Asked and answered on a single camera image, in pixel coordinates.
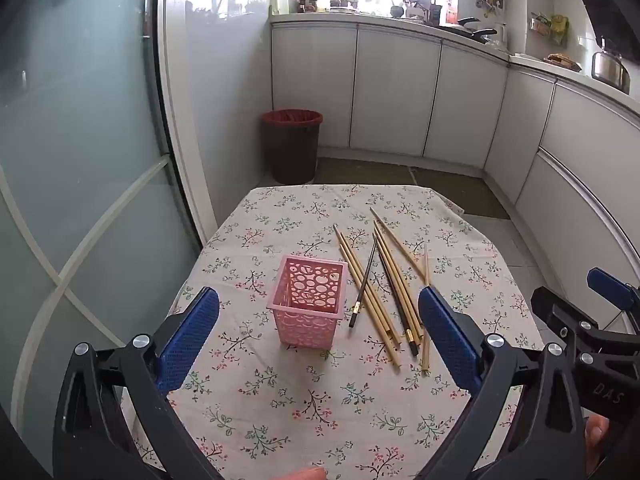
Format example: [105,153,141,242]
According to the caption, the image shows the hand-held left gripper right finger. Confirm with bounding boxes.
[418,286,587,480]

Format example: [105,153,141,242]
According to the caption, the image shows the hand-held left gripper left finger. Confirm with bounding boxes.
[52,287,221,480]

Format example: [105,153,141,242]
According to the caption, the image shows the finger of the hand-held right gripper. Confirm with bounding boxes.
[530,286,601,356]
[586,267,640,331]

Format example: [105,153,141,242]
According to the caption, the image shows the bamboo chopstick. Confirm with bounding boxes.
[372,219,425,336]
[369,207,431,285]
[332,224,403,370]
[339,244,401,352]
[375,232,426,347]

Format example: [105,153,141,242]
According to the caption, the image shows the pink perforated plastic basket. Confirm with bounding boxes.
[266,255,349,352]

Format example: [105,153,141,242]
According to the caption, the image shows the person's right hand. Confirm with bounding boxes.
[584,415,612,478]

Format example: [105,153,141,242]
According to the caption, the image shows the person's left hand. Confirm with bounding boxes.
[280,466,328,480]

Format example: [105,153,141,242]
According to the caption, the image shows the floral tablecloth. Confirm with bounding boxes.
[120,184,546,480]

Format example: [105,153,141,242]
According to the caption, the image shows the dark green floor mat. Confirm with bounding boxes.
[315,157,418,187]

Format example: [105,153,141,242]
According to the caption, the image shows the brown trash bin red liner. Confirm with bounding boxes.
[261,109,323,185]

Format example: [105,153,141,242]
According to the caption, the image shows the stainless steel kettle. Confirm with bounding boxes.
[591,37,632,94]

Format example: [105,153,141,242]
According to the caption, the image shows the plate of food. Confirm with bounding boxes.
[544,52,583,72]

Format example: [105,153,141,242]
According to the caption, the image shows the frosted glass sliding door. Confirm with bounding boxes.
[0,0,217,461]

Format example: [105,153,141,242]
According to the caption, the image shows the white kitchen cabinet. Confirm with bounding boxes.
[270,22,640,311]

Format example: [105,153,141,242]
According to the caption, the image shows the green hanging packet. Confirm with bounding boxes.
[550,14,570,48]

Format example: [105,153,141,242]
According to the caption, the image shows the dark range hood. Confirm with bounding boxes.
[570,0,640,66]

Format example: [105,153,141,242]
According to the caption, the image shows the black frying pan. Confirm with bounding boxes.
[447,16,499,44]

